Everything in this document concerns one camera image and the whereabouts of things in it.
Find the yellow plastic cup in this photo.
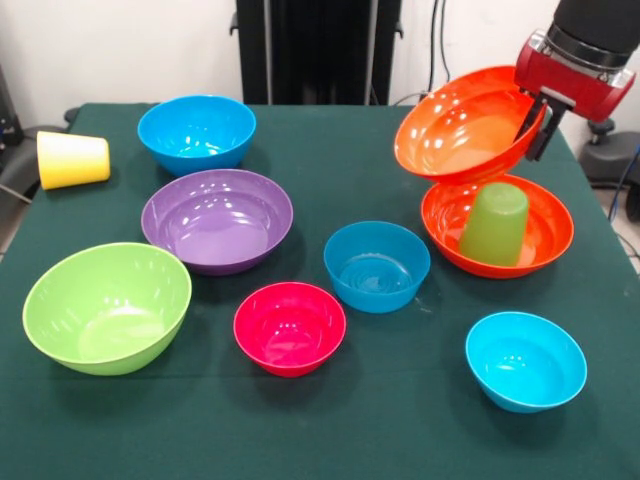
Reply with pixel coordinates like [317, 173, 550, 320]
[37, 131, 112, 191]

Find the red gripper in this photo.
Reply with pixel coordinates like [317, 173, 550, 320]
[512, 31, 637, 163]

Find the small dark blue bowl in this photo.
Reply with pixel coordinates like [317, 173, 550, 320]
[323, 221, 432, 314]

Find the black equipment base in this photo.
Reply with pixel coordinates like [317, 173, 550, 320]
[580, 115, 640, 223]
[0, 65, 81, 206]

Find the large blue plastic bowl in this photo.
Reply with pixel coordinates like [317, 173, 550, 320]
[137, 95, 257, 177]

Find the purple plastic bowl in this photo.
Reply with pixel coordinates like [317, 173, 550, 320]
[141, 169, 295, 277]

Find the large green plastic bowl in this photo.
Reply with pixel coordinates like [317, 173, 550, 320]
[22, 242, 193, 377]

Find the small cyan plastic bowl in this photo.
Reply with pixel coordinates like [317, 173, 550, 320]
[465, 311, 589, 414]

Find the orange plastic bowl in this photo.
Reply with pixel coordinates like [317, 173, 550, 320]
[421, 174, 575, 279]
[394, 66, 548, 183]

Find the green plastic cup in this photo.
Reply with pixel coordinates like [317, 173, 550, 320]
[458, 182, 530, 267]

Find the dark green tablecloth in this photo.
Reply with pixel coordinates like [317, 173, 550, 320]
[0, 103, 640, 480]

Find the black hanging cable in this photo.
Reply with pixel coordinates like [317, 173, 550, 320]
[390, 0, 451, 107]

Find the pink plastic bowl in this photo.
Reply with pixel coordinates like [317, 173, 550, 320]
[233, 282, 347, 379]

